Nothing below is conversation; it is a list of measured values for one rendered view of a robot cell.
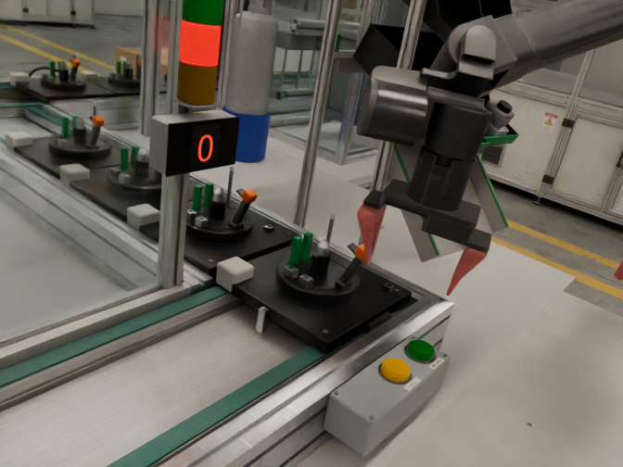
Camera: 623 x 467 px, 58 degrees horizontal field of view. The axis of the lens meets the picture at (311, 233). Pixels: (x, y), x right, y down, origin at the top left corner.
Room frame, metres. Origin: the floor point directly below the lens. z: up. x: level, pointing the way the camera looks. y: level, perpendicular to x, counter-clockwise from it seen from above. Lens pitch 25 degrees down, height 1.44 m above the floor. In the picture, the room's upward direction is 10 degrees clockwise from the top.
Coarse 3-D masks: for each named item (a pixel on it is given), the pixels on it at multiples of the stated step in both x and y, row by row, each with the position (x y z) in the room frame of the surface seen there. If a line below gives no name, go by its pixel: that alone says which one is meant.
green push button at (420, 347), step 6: (414, 342) 0.71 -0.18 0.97; (420, 342) 0.71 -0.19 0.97; (426, 342) 0.71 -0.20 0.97; (408, 348) 0.69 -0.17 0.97; (414, 348) 0.69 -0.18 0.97; (420, 348) 0.69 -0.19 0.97; (426, 348) 0.69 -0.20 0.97; (432, 348) 0.70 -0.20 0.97; (414, 354) 0.68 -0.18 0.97; (420, 354) 0.68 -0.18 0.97; (426, 354) 0.68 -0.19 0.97; (432, 354) 0.69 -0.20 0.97; (426, 360) 0.68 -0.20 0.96
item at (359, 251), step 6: (348, 246) 0.80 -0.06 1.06; (354, 246) 0.80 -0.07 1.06; (360, 246) 0.79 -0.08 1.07; (354, 252) 0.79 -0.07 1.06; (360, 252) 0.78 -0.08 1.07; (354, 258) 0.79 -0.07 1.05; (360, 258) 0.78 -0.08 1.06; (354, 264) 0.79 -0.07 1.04; (360, 264) 0.79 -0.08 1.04; (348, 270) 0.79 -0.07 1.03; (354, 270) 0.79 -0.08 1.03; (342, 276) 0.80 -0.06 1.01; (348, 276) 0.79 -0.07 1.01; (342, 282) 0.80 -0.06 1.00
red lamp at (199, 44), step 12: (192, 24) 0.73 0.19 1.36; (204, 24) 0.74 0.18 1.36; (180, 36) 0.74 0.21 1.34; (192, 36) 0.73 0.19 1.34; (204, 36) 0.73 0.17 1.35; (216, 36) 0.74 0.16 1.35; (180, 48) 0.74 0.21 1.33; (192, 48) 0.73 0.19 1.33; (204, 48) 0.73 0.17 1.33; (216, 48) 0.74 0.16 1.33; (180, 60) 0.74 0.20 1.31; (192, 60) 0.73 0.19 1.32; (204, 60) 0.73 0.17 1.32; (216, 60) 0.74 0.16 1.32
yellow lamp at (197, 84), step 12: (180, 72) 0.73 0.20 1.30; (192, 72) 0.73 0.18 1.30; (204, 72) 0.73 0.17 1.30; (216, 72) 0.75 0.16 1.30; (180, 84) 0.73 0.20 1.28; (192, 84) 0.73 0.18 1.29; (204, 84) 0.73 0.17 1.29; (180, 96) 0.73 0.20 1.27; (192, 96) 0.73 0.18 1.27; (204, 96) 0.73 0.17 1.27
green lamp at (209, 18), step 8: (184, 0) 0.73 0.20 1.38; (192, 0) 0.73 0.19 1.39; (200, 0) 0.73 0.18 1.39; (208, 0) 0.73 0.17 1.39; (216, 0) 0.74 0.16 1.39; (184, 8) 0.73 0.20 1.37; (192, 8) 0.73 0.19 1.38; (200, 8) 0.73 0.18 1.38; (208, 8) 0.73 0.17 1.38; (216, 8) 0.74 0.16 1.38; (184, 16) 0.73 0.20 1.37; (192, 16) 0.73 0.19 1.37; (200, 16) 0.73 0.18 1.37; (208, 16) 0.73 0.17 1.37; (216, 16) 0.74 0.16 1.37; (208, 24) 0.73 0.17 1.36; (216, 24) 0.74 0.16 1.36
